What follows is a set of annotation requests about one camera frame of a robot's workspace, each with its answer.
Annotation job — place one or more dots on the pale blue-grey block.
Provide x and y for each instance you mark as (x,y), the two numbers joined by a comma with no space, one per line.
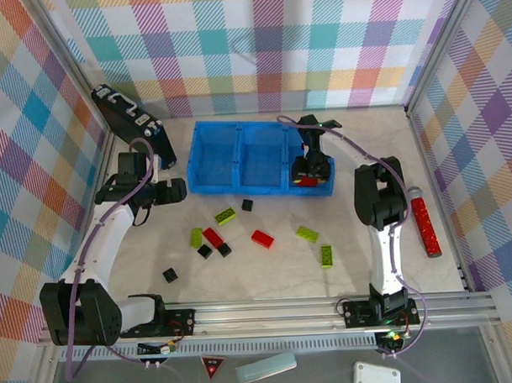
(265,368)

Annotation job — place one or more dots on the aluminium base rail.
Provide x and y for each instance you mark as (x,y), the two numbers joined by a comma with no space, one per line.
(264,315)

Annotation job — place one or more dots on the red lego brick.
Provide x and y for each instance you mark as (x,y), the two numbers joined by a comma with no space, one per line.
(213,238)
(308,181)
(262,238)

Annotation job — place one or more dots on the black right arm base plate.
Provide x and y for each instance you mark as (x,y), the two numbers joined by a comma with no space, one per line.
(357,314)

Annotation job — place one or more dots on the aluminium side rail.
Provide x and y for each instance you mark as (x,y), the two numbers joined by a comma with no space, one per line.
(437,193)
(105,156)

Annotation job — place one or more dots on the plaid fabric backdrop panel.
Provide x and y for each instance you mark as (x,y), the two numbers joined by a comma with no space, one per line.
(24,166)
(255,48)
(486,150)

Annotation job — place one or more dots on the red cylinder grey cap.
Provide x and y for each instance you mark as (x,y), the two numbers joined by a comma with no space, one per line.
(424,223)

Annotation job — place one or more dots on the aluminium frame post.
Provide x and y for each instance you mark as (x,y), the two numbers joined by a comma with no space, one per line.
(440,46)
(64,51)

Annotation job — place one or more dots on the white square plate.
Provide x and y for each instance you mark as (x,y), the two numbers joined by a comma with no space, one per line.
(377,376)

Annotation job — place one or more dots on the black controller board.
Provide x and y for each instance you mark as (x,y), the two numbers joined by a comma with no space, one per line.
(391,340)
(154,349)

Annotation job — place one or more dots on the blue three-compartment bin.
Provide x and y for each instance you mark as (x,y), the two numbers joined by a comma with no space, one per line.
(215,159)

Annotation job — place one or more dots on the lime green lego brick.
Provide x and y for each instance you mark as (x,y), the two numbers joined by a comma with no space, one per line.
(225,216)
(196,237)
(326,256)
(307,233)

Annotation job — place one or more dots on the red triangle sign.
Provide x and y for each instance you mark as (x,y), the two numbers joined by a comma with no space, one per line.
(213,366)

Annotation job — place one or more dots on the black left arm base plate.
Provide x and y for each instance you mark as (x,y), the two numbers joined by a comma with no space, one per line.
(185,322)

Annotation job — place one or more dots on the small black lego brick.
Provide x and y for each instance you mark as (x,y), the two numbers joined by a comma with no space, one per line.
(170,274)
(224,249)
(204,251)
(247,204)

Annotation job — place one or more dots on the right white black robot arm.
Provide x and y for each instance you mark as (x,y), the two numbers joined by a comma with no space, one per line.
(386,258)

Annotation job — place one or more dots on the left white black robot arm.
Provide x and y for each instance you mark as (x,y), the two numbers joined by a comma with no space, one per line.
(102,243)

